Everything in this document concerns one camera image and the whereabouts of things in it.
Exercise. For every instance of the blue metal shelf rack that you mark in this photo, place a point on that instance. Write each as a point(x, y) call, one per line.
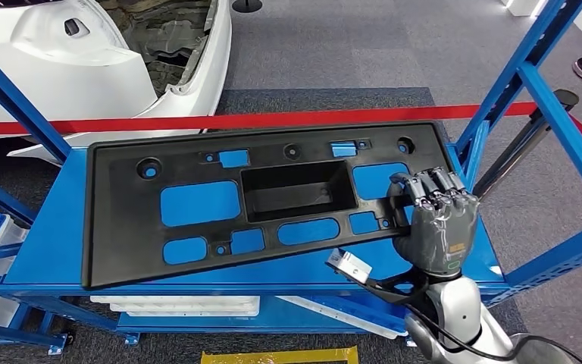
point(0, 197)
point(45, 251)

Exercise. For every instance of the black round stanchion base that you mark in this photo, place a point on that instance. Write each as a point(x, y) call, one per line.
point(247, 5)

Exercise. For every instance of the black plastic panel with cutouts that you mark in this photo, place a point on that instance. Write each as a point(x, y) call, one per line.
point(120, 226)

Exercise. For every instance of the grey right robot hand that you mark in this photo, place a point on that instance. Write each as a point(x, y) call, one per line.
point(441, 231)

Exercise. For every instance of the white box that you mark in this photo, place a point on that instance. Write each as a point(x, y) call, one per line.
point(524, 6)

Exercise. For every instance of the white car body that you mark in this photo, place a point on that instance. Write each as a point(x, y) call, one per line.
point(70, 75)

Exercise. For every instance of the stanchion post with black cap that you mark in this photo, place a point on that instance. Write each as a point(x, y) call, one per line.
point(522, 145)

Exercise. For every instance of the red barrier belt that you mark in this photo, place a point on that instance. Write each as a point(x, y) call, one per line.
point(271, 119)

